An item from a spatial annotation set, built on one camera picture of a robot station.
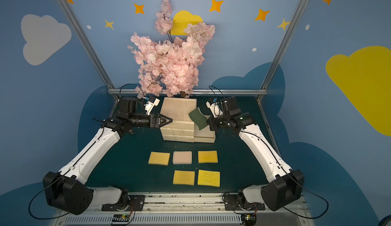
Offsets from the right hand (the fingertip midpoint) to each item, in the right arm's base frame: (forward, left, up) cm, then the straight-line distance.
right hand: (210, 119), depth 78 cm
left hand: (-4, +20, +4) cm, 21 cm away
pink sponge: (-12, +15, -23) cm, 30 cm away
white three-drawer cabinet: (-1, +16, -7) cm, 17 cm away
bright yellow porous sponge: (-23, -1, -24) cm, 33 cm away
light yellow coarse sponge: (-23, +13, -24) cm, 35 cm away
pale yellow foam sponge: (-13, +29, -23) cm, 39 cm away
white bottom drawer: (+4, +2, -23) cm, 23 cm away
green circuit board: (-43, +42, -27) cm, 66 cm away
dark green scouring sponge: (0, +6, 0) cm, 6 cm away
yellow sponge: (-11, 0, -23) cm, 25 cm away
